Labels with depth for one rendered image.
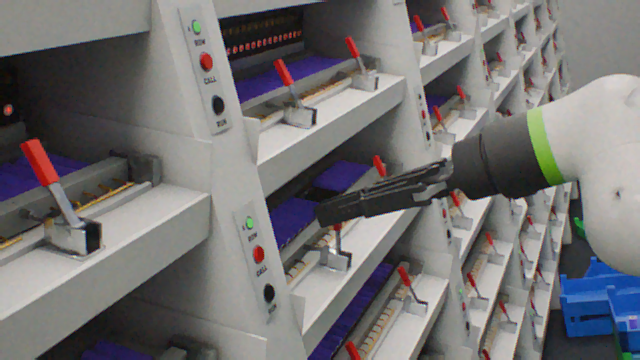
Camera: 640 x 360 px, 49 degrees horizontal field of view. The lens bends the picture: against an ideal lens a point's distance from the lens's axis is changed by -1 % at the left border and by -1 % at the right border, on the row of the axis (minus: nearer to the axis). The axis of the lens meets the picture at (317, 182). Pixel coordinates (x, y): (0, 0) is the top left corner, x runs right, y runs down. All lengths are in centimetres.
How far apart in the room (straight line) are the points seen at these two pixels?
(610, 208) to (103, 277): 46
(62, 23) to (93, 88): 16
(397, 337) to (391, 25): 54
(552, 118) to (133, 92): 44
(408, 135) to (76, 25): 85
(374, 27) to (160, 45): 70
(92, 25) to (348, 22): 79
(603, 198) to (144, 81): 45
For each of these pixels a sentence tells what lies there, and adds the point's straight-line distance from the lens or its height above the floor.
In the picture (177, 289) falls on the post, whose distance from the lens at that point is 74.
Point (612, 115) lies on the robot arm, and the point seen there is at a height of 112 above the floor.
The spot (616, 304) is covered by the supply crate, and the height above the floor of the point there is 44.
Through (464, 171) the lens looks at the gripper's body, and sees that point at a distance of 83.
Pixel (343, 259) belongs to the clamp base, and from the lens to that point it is 94.
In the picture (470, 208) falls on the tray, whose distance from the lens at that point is 177.
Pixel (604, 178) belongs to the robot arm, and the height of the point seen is 107.
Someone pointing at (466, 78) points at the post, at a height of 104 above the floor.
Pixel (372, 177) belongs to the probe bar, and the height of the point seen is 100.
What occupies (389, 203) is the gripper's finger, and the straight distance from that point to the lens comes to 85.
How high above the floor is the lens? 128
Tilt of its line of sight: 12 degrees down
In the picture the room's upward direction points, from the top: 14 degrees counter-clockwise
